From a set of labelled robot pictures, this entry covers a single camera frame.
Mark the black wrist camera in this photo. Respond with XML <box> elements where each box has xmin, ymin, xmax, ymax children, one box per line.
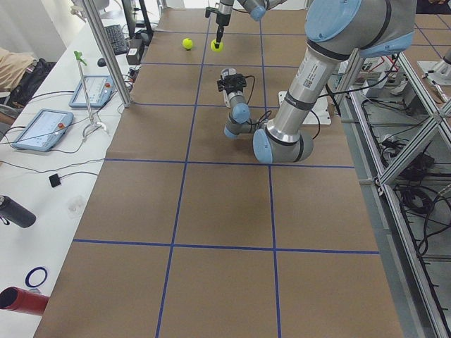
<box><xmin>216</xmin><ymin>73</ymin><xmax>247</xmax><ymax>94</ymax></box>

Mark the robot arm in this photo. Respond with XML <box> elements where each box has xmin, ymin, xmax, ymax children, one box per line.
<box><xmin>224</xmin><ymin>1</ymin><xmax>416</xmax><ymax>163</ymax></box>
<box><xmin>205</xmin><ymin>0</ymin><xmax>285</xmax><ymax>51</ymax></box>

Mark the black water bottle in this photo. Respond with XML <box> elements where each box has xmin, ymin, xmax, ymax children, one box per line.
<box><xmin>1</xmin><ymin>195</ymin><xmax>36</xmax><ymax>228</ymax></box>

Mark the tennis ball near edge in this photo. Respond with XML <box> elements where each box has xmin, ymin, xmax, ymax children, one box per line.
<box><xmin>182</xmin><ymin>38</ymin><xmax>194</xmax><ymax>51</ymax></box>

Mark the red cylinder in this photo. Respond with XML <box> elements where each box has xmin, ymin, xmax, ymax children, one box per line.
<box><xmin>1</xmin><ymin>287</ymin><xmax>49</xmax><ymax>315</ymax></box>

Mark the blue teach pendant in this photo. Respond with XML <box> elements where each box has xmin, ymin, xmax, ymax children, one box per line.
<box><xmin>68</xmin><ymin>75</ymin><xmax>115</xmax><ymax>108</ymax></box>
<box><xmin>11</xmin><ymin>109</ymin><xmax>74</xmax><ymax>152</ymax></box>

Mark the aluminium frame post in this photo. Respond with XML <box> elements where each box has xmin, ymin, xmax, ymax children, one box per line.
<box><xmin>81</xmin><ymin>0</ymin><xmax>132</xmax><ymax>108</ymax></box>

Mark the black keyboard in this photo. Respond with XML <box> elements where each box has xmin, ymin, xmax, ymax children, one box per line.
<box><xmin>104</xmin><ymin>25</ymin><xmax>128</xmax><ymax>55</ymax></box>

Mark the metal stand with green clip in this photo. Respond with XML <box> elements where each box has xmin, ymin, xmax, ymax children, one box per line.
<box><xmin>74</xmin><ymin>51</ymin><xmax>109</xmax><ymax>142</ymax></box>

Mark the far blue teach pendant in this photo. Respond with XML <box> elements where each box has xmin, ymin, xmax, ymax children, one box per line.
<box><xmin>68</xmin><ymin>75</ymin><xmax>115</xmax><ymax>108</ymax></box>

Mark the small black square device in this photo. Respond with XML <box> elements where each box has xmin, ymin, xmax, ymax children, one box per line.
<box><xmin>49</xmin><ymin>173</ymin><xmax>61</xmax><ymax>187</ymax></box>

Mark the near blue teach pendant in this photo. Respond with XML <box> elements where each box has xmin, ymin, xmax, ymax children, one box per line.
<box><xmin>11</xmin><ymin>109</ymin><xmax>74</xmax><ymax>152</ymax></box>

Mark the aluminium frame rack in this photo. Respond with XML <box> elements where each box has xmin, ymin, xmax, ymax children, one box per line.
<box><xmin>333</xmin><ymin>42</ymin><xmax>450</xmax><ymax>337</ymax></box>

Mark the clear tennis ball can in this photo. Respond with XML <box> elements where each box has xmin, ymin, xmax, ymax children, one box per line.
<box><xmin>220</xmin><ymin>68</ymin><xmax>236</xmax><ymax>108</ymax></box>

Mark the black box with label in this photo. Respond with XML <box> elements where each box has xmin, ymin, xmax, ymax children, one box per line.
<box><xmin>126</xmin><ymin>39</ymin><xmax>144</xmax><ymax>65</ymax></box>

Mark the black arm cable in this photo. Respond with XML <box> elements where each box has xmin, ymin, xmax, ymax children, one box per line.
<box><xmin>242</xmin><ymin>74</ymin><xmax>325</xmax><ymax>142</ymax></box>

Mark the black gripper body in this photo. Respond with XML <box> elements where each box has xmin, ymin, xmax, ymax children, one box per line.
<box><xmin>205</xmin><ymin>6</ymin><xmax>232</xmax><ymax>27</ymax></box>
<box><xmin>223</xmin><ymin>89</ymin><xmax>245</xmax><ymax>106</ymax></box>

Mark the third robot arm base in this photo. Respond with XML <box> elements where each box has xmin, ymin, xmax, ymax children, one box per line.
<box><xmin>417</xmin><ymin>49</ymin><xmax>450</xmax><ymax>86</ymax></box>

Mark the person in beige shirt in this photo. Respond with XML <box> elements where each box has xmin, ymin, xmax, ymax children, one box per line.
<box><xmin>1</xmin><ymin>48</ymin><xmax>42</xmax><ymax>109</ymax></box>

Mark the yellow tennis ball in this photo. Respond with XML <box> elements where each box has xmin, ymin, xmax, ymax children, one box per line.
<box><xmin>210</xmin><ymin>39</ymin><xmax>223</xmax><ymax>53</ymax></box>

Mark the black computer mouse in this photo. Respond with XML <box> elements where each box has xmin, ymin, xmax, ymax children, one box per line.
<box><xmin>97</xmin><ymin>58</ymin><xmax>106</xmax><ymax>67</ymax></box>

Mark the blue tape ring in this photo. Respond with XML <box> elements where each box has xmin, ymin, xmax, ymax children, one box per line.
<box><xmin>25</xmin><ymin>266</ymin><xmax>49</xmax><ymax>288</ymax></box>

